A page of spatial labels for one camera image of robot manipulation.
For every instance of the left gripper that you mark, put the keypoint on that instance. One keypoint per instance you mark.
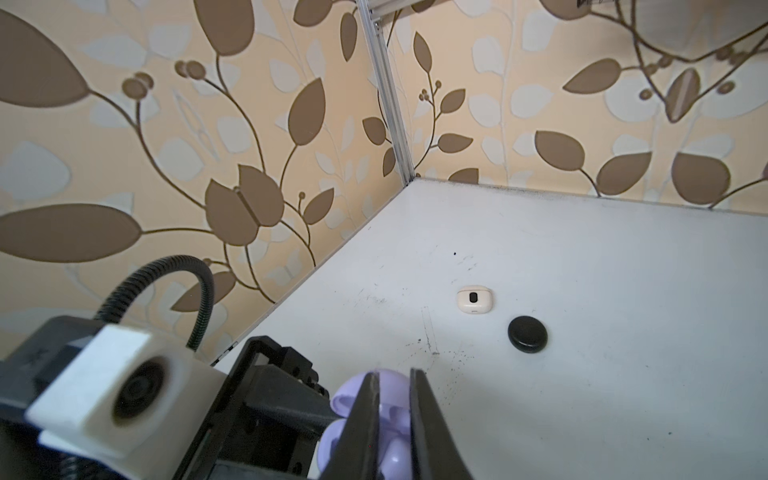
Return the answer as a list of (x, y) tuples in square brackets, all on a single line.
[(266, 420)]

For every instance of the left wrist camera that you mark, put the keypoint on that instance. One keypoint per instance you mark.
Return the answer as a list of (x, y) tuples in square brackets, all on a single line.
[(131, 400)]

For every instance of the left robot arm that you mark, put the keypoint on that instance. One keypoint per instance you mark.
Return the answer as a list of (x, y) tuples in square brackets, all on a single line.
[(33, 366)]

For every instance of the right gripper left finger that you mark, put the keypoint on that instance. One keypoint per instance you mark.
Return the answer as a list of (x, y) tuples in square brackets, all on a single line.
[(356, 454)]

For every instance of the black round earbud case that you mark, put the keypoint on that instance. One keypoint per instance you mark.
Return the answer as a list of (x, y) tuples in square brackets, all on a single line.
[(527, 334)]

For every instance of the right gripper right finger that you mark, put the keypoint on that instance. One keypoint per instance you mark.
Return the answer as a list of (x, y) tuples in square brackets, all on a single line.
[(433, 451)]

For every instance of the white earbud charging case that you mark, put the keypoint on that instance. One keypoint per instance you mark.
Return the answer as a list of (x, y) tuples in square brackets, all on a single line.
[(475, 300)]

